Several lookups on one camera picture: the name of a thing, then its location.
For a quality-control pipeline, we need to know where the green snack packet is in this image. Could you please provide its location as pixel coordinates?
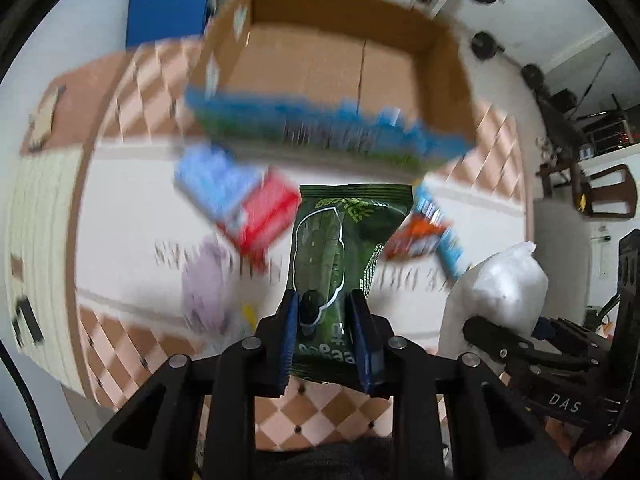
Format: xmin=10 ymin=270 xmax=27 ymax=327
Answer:
xmin=286 ymin=183 xmax=413 ymax=386

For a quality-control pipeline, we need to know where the white plastic pillow pack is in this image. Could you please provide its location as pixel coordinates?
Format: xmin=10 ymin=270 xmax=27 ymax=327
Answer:
xmin=437 ymin=242 xmax=549 ymax=375

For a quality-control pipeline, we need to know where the red snack packet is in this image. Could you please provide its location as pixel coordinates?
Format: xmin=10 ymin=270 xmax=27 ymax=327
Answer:
xmin=217 ymin=167 xmax=300 ymax=272

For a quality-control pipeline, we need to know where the orange snack bag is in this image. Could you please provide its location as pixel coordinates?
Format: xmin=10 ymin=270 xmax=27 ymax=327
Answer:
xmin=383 ymin=214 xmax=450 ymax=261

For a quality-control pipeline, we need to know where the light blue tissue pack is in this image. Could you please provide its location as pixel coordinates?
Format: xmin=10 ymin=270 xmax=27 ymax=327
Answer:
xmin=175 ymin=143 xmax=262 ymax=222

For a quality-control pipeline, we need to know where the long blue biscuit packet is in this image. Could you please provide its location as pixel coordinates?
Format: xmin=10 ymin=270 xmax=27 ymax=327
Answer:
xmin=413 ymin=182 xmax=472 ymax=283

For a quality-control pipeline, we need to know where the wooden chair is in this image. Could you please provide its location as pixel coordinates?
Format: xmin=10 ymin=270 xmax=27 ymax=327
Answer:
xmin=582 ymin=165 xmax=638 ymax=220

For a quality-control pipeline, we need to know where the cardboard box with blue print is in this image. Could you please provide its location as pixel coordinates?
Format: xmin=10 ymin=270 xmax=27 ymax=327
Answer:
xmin=184 ymin=0 xmax=476 ymax=172

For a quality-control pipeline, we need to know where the small barbell on floor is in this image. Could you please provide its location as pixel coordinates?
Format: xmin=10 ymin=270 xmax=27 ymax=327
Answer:
xmin=470 ymin=32 xmax=544 ymax=92

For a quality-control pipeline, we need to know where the blue folded mat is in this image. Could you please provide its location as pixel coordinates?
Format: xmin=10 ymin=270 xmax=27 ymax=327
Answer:
xmin=125 ymin=0 xmax=209 ymax=49

